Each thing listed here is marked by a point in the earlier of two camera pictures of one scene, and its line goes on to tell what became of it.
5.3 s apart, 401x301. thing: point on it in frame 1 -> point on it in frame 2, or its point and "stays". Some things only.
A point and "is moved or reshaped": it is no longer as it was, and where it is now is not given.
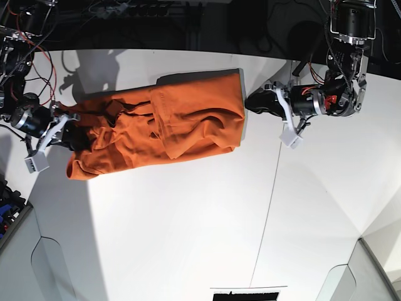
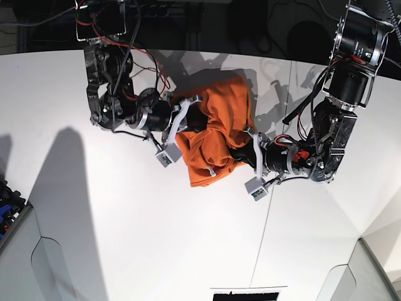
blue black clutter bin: (13, 211) stays
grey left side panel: (32, 268) stays
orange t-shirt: (180, 116) is moved or reshaped
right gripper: (260, 100) -> (266, 180)
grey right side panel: (363, 278) stays
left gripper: (76, 138) -> (178, 112)
